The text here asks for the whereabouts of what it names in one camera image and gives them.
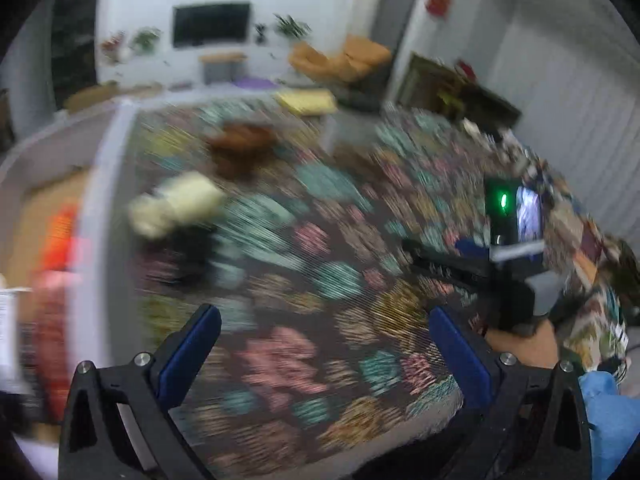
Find white standing air conditioner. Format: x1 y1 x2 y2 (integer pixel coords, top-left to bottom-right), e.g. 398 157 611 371
350 0 388 41

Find bushy green potted plant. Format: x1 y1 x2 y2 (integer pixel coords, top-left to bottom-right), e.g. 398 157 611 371
131 27 162 55

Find grey floor pouf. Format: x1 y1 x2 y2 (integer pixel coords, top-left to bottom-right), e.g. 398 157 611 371
345 87 383 111

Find floral patterned cloth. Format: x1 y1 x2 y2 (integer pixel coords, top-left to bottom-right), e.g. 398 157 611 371
562 240 632 376

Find small yellow chair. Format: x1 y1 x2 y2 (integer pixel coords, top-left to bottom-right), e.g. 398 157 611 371
437 87 463 111

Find black flat television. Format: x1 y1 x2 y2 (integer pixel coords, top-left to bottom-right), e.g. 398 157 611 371
172 2 251 49

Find black glass display cabinet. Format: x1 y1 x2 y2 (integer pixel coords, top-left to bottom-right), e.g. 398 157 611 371
50 0 103 111

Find orange lounge chair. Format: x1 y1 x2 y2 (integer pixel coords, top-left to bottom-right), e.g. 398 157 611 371
289 35 393 93

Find dark wooden side table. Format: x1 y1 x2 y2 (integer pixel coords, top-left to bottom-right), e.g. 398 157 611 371
397 52 521 126

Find white television cabinet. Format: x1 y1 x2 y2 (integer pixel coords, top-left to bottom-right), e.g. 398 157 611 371
97 45 296 86

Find colourful patterned woven blanket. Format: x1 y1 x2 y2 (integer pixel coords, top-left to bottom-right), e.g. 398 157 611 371
125 100 626 466

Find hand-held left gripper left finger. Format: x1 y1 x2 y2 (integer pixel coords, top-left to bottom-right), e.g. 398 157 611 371
59 304 222 480

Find red patterned pillow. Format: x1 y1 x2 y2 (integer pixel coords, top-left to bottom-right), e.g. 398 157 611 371
30 275 76 421

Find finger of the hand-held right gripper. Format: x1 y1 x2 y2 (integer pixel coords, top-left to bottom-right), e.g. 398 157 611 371
402 239 493 306
455 237 493 262

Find person's right forearm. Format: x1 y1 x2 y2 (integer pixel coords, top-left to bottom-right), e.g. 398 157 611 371
485 327 560 368

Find brown knitted cloth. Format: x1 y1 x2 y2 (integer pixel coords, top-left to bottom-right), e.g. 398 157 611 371
206 122 278 176

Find grey curtain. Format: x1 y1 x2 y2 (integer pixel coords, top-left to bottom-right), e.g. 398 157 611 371
385 0 431 81

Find white sheer curtain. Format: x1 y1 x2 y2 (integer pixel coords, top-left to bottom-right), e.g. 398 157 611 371
480 10 640 241

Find open cardboard box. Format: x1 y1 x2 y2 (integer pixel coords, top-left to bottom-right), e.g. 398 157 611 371
65 85 121 111

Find cream soft packet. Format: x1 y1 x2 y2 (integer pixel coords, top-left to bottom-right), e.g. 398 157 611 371
127 171 226 238

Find red flowers in vase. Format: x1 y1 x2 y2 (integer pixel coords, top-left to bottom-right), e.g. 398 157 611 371
100 32 126 63

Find flat yellow box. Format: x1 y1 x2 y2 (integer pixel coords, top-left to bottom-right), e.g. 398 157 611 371
275 89 336 116

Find black knit hat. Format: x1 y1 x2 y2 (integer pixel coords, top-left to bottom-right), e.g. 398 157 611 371
167 227 216 281

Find white storage box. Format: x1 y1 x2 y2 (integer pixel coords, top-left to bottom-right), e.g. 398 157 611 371
0 100 136 461

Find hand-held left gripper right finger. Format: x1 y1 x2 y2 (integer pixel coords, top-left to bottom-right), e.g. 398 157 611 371
429 306 593 480

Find small wooden coffee table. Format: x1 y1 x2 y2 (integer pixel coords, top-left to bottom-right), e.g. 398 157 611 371
199 52 247 85

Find large green potted plant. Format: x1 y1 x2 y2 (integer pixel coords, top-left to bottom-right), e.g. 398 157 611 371
274 12 311 41

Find person's blue clothing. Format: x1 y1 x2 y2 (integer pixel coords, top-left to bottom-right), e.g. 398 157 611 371
579 371 640 480

